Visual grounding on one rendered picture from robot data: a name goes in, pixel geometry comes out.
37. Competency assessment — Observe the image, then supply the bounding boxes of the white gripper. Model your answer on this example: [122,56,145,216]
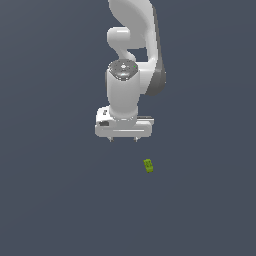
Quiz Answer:
[94,105,155,143]

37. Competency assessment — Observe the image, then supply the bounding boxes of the small green block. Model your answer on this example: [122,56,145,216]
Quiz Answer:
[143,158,155,174]

